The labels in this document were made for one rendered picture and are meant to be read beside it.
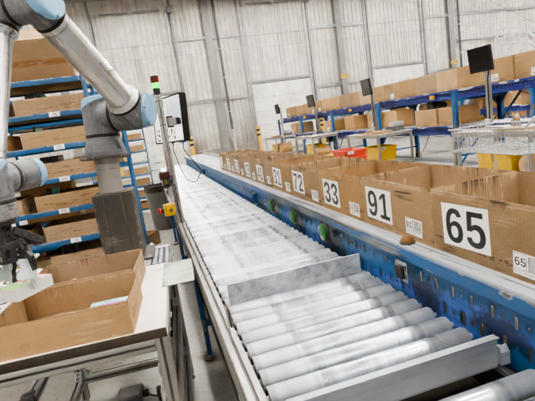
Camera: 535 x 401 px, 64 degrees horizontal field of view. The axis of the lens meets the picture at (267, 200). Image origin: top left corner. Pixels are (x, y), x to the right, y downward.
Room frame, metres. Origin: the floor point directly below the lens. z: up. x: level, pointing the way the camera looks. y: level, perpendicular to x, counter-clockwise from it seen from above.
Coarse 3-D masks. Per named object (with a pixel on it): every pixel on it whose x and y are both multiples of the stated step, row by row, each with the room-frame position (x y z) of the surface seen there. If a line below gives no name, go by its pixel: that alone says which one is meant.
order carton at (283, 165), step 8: (280, 160) 2.65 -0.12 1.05; (288, 160) 2.67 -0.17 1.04; (296, 160) 2.68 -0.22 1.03; (304, 160) 2.69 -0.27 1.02; (312, 160) 2.70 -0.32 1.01; (280, 168) 2.42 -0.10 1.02; (288, 168) 2.28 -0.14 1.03; (272, 176) 2.61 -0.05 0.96; (288, 176) 2.30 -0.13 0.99; (288, 192) 2.34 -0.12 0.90
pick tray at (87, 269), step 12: (120, 252) 1.73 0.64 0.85; (132, 252) 1.74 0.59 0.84; (60, 264) 1.70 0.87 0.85; (72, 264) 1.70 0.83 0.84; (84, 264) 1.71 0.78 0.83; (96, 264) 1.72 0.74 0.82; (108, 264) 1.72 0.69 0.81; (120, 264) 1.73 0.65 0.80; (132, 264) 1.74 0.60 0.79; (144, 264) 1.73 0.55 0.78; (60, 276) 1.69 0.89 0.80; (72, 276) 1.70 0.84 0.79; (84, 276) 1.71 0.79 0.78; (96, 276) 1.45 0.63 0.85; (144, 276) 1.67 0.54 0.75
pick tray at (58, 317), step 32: (64, 288) 1.39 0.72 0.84; (96, 288) 1.41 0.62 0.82; (128, 288) 1.43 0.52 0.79; (0, 320) 1.19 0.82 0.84; (32, 320) 1.36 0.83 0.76; (64, 320) 1.13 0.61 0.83; (96, 320) 1.14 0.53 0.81; (128, 320) 1.16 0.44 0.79; (0, 352) 1.10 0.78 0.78; (32, 352) 1.11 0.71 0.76
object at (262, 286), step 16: (352, 256) 1.39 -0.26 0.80; (288, 272) 1.33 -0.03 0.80; (304, 272) 1.34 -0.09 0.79; (320, 272) 1.36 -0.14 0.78; (336, 272) 1.37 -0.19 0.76; (352, 272) 1.38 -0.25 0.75; (240, 288) 1.29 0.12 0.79; (256, 288) 1.30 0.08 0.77; (272, 288) 1.31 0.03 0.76; (288, 288) 1.33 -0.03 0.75
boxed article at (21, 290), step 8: (40, 280) 1.22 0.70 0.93; (48, 280) 1.25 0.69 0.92; (8, 288) 1.17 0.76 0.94; (16, 288) 1.16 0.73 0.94; (24, 288) 1.17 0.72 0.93; (32, 288) 1.19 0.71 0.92; (40, 288) 1.22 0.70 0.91; (0, 296) 1.16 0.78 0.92; (8, 296) 1.15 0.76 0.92; (16, 296) 1.14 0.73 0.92; (24, 296) 1.16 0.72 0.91
